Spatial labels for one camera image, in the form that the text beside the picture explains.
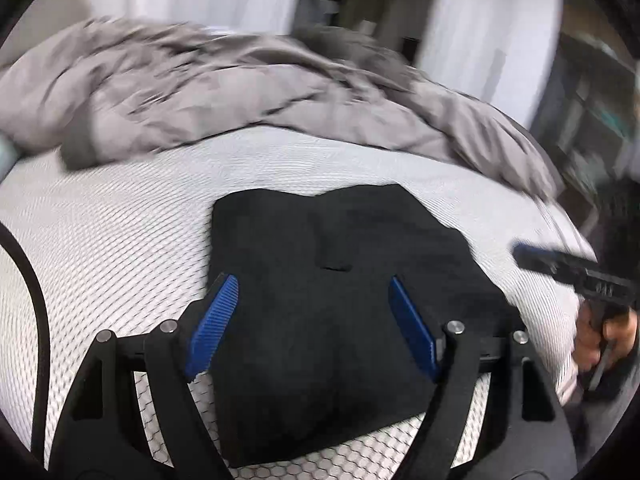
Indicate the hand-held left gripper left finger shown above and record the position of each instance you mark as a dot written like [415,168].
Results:
[212,325]

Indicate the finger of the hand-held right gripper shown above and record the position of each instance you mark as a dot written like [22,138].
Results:
[537,258]

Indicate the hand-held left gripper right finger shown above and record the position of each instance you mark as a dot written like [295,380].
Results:
[412,325]

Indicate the black pants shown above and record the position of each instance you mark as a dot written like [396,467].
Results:
[320,340]

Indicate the person's right hand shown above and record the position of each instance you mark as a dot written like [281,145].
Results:
[622,335]

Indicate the white mesh mattress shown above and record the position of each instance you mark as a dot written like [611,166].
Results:
[125,240]

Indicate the dark shelf unit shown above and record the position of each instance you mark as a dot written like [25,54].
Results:
[590,110]

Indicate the grey blanket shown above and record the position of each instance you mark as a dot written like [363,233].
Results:
[200,90]

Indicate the white curtain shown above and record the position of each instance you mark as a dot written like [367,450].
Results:
[485,25]

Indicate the light blue pillow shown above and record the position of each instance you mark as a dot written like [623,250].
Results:
[6,157]

